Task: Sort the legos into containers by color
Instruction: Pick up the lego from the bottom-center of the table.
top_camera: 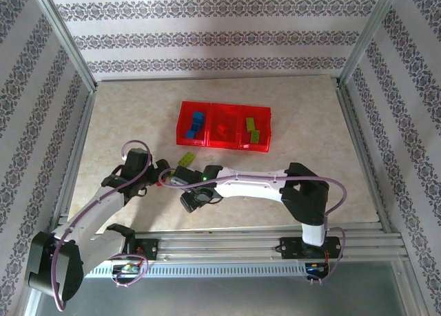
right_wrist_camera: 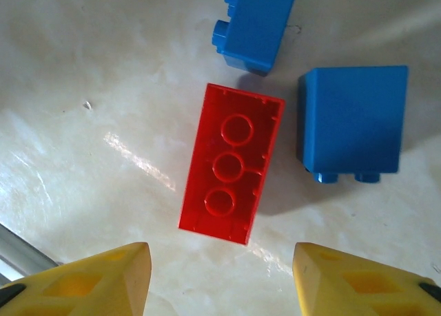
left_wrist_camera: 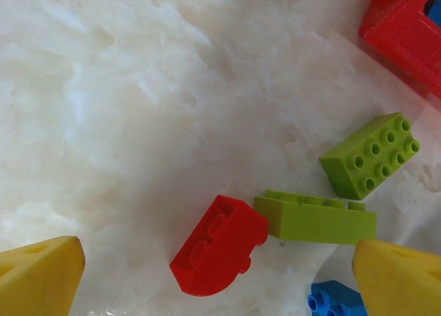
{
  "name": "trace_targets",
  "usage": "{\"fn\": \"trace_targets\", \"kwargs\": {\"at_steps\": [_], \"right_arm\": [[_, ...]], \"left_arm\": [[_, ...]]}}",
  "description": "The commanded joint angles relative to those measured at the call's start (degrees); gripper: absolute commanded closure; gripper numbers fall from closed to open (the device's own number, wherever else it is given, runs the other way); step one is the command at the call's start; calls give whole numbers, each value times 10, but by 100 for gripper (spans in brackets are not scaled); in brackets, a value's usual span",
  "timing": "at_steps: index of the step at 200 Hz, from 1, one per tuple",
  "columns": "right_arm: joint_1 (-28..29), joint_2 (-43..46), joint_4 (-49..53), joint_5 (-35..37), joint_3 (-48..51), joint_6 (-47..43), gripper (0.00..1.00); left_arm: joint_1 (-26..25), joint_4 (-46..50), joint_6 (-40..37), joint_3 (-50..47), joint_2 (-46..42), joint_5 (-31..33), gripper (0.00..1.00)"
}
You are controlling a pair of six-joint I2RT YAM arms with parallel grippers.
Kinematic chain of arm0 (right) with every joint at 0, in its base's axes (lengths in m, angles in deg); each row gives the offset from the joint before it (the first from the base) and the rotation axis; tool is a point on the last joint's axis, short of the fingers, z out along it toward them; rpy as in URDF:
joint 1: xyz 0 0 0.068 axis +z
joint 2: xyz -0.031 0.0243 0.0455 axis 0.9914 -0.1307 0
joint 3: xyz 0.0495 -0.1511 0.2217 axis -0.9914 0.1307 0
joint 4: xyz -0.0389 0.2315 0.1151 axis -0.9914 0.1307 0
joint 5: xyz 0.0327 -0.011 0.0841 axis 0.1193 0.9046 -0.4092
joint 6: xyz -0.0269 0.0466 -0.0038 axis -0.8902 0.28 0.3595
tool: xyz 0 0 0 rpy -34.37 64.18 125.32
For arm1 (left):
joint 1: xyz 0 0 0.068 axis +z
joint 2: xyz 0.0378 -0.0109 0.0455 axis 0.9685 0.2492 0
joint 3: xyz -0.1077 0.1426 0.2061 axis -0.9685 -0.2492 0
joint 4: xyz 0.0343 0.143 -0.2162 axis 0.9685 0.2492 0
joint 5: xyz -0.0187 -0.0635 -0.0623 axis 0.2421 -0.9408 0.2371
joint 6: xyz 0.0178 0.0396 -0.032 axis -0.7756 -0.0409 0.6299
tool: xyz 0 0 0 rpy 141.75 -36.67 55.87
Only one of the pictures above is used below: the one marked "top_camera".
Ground red three-compartment plastic bin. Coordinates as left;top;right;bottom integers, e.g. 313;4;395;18
175;101;273;154

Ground small circuit board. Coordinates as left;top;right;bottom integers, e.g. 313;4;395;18
306;262;331;275
112;264;142;275

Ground metal sheet panel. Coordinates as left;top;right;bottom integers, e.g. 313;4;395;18
23;257;420;316

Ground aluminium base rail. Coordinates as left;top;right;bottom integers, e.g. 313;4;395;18
36;226;406;264

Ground aluminium side rail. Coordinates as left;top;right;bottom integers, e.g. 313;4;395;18
334;78;396;234
48;88;99;238

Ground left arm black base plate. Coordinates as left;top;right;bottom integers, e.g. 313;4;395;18
97;238;160;262

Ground slotted grey cable duct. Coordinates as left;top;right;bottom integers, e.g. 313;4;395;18
82;262;309;279

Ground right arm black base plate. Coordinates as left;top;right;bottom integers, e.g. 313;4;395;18
279;236;342;260

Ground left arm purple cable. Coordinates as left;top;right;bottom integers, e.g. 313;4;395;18
51;140;154;313

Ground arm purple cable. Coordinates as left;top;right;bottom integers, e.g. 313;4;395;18
51;140;154;313
158;167;348;286

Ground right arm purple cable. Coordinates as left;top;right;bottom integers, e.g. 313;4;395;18
158;167;348;286

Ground aluminium frame post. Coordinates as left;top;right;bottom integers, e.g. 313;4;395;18
337;0;406;88
30;0;99;94

